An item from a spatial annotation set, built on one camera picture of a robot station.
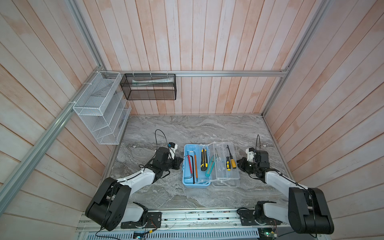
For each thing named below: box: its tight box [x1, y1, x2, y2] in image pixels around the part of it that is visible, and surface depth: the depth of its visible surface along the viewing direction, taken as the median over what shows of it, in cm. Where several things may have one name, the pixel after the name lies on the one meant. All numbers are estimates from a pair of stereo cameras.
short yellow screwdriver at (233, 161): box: [227, 144, 237, 169], surface depth 82 cm
